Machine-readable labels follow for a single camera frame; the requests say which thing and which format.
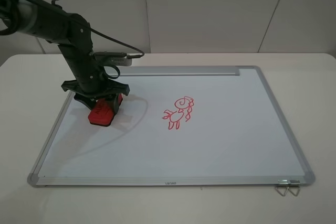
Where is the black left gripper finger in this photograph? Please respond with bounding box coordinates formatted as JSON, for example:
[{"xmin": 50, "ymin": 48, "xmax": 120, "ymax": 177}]
[{"xmin": 106, "ymin": 93, "xmax": 122, "ymax": 114}]

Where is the metal binder clip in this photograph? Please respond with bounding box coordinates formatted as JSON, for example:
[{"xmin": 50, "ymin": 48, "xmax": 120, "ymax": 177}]
[
  {"xmin": 275, "ymin": 179, "xmax": 289, "ymax": 197},
  {"xmin": 287, "ymin": 180, "xmax": 301, "ymax": 197}
]

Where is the left metal binder clip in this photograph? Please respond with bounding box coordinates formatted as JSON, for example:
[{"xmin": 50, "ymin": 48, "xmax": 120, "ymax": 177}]
[{"xmin": 275, "ymin": 179, "xmax": 289, "ymax": 197}]

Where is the white whiteboard with grey frame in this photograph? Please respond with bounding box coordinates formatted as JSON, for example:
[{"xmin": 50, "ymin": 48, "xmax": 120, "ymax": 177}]
[{"xmin": 27, "ymin": 66, "xmax": 315, "ymax": 187}]

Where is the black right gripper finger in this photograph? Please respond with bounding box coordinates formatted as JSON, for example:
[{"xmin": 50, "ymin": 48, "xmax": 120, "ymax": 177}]
[{"xmin": 73, "ymin": 93, "xmax": 97, "ymax": 110}]

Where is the right metal binder clip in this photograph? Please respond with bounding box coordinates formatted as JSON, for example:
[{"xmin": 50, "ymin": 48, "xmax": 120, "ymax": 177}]
[{"xmin": 287, "ymin": 180, "xmax": 301, "ymax": 197}]

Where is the grey marker tray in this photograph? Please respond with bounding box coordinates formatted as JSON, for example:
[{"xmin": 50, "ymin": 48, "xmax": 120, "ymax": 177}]
[{"xmin": 119, "ymin": 66, "xmax": 240, "ymax": 76}]

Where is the red whiteboard eraser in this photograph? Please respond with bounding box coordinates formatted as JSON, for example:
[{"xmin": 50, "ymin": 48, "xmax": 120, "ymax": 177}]
[{"xmin": 88, "ymin": 98, "xmax": 116, "ymax": 127}]

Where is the black camera cable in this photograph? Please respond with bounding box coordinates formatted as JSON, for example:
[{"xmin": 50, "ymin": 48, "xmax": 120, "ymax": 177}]
[{"xmin": 0, "ymin": 0, "xmax": 145, "ymax": 79}]

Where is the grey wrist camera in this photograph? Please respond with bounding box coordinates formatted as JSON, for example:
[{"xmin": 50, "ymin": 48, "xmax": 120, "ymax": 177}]
[{"xmin": 93, "ymin": 51, "xmax": 132, "ymax": 67}]

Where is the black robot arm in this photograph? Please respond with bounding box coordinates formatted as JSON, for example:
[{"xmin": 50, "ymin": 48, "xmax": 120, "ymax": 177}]
[{"xmin": 1, "ymin": 0, "xmax": 130, "ymax": 113}]

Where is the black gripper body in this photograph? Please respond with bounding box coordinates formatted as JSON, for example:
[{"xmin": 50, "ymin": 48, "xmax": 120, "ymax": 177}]
[{"xmin": 61, "ymin": 79, "xmax": 130, "ymax": 99}]

